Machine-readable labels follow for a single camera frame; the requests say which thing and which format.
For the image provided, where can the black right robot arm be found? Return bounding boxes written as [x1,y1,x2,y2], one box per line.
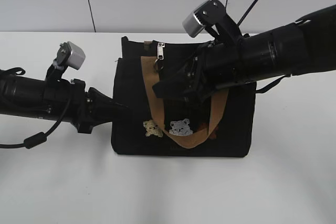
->
[152,6,335,103]

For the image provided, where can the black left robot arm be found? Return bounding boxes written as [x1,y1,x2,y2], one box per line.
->
[1,68,131,134]

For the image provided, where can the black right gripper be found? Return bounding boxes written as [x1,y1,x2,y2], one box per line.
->
[152,39,244,103]

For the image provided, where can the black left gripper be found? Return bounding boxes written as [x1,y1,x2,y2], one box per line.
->
[68,79,131,133]

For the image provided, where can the black canvas tote bag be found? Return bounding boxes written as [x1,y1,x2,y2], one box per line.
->
[111,37,256,158]

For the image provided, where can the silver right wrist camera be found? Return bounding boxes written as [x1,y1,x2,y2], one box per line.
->
[182,0,226,38]

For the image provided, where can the black left camera cable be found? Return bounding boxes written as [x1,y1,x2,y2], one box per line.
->
[0,87,74,150]

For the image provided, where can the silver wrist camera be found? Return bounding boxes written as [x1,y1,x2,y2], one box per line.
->
[182,0,226,38]
[52,41,86,70]

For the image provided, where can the silver zipper pull with ring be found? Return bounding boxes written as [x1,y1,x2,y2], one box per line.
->
[153,42,165,73]

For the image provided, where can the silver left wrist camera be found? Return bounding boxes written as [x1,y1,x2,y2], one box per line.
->
[52,41,86,70]

